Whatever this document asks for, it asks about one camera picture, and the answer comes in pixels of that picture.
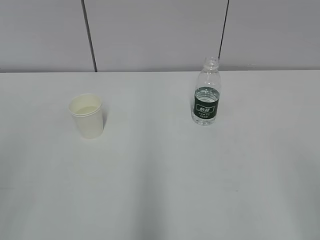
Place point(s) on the white paper cup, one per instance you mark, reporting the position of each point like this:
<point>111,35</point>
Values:
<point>86,111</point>

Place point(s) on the clear green-label water bottle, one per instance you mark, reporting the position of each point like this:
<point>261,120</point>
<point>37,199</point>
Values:
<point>207,93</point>

